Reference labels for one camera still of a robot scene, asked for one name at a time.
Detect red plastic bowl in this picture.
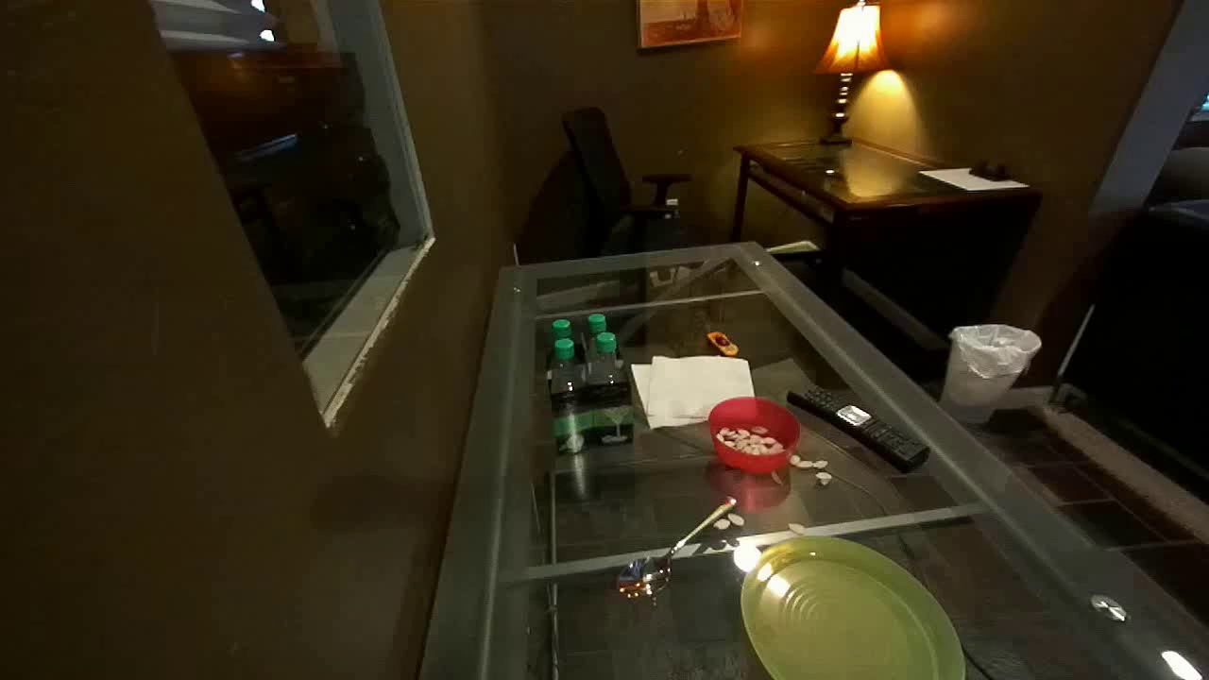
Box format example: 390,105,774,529
703,392,806,481

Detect yellow-green plastic plate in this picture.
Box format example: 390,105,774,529
735,538,972,680

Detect white paper napkin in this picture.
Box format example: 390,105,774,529
627,353,759,436

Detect black office chair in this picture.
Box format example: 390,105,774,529
555,105,694,256

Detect black remote control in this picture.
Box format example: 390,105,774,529
786,386,932,476

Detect white-framed window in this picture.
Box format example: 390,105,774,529
147,0,437,432

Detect dark wooden desk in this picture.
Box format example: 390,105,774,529
728,137,1045,345

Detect lit table lamp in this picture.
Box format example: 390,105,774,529
815,0,887,151

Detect white-lined trash bin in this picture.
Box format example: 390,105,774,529
941,323,1045,427

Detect white paper sheet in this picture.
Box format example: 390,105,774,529
919,161,1030,197

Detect framed wall picture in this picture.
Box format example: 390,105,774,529
633,0,749,54

